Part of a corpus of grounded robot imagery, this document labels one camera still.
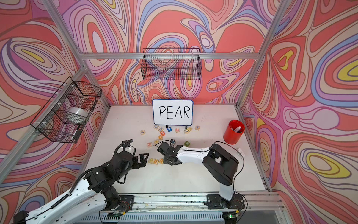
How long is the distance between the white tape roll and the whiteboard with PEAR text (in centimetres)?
42

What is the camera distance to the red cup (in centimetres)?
92

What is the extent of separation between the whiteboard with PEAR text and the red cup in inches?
10.8

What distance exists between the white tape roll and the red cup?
2.81ft

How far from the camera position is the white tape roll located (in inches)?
27.8

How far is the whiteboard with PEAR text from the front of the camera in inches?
38.9
